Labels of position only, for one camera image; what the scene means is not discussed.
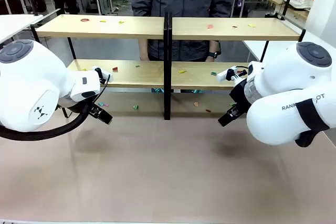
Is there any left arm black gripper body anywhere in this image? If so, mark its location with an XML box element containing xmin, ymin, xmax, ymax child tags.
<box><xmin>88</xmin><ymin>102</ymin><xmax>103</xmax><ymax>119</ymax></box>

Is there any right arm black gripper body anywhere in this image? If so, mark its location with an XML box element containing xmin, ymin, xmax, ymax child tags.
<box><xmin>229</xmin><ymin>80</ymin><xmax>252</xmax><ymax>114</ymax></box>

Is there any wooden shelf black frame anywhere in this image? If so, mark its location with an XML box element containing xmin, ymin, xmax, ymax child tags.
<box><xmin>30</xmin><ymin>11</ymin><xmax>169</xmax><ymax>120</ymax></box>
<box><xmin>167</xmin><ymin>11</ymin><xmax>307</xmax><ymax>121</ymax></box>

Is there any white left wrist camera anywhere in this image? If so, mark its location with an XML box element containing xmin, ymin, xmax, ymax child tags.
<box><xmin>91</xmin><ymin>66</ymin><xmax>114</xmax><ymax>83</ymax></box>

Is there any black strap on arm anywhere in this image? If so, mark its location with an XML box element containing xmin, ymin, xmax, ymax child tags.
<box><xmin>294</xmin><ymin>98</ymin><xmax>332</xmax><ymax>148</ymax></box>

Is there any person's right forearm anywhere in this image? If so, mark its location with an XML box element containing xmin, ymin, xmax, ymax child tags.
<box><xmin>139</xmin><ymin>38</ymin><xmax>149</xmax><ymax>61</ymax></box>

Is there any black backpack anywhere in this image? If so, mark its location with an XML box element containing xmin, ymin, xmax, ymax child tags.
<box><xmin>32</xmin><ymin>0</ymin><xmax>48</xmax><ymax>13</ymax></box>

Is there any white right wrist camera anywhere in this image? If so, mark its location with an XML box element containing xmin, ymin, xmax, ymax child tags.
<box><xmin>216</xmin><ymin>66</ymin><xmax>249</xmax><ymax>83</ymax></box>

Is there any wooden work table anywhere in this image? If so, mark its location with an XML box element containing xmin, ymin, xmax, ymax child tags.
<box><xmin>267</xmin><ymin>0</ymin><xmax>311</xmax><ymax>22</ymax></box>

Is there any black cable sleeve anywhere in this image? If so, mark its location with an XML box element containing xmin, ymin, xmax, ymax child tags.
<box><xmin>0</xmin><ymin>100</ymin><xmax>92</xmax><ymax>141</ymax></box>

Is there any white table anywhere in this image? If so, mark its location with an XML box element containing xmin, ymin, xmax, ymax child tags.
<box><xmin>0</xmin><ymin>14</ymin><xmax>44</xmax><ymax>45</ymax></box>
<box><xmin>242</xmin><ymin>40</ymin><xmax>300</xmax><ymax>62</ymax></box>

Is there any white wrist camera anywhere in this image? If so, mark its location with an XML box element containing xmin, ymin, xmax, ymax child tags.
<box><xmin>216</xmin><ymin>66</ymin><xmax>249</xmax><ymax>83</ymax></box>
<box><xmin>91</xmin><ymin>66</ymin><xmax>114</xmax><ymax>83</ymax></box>

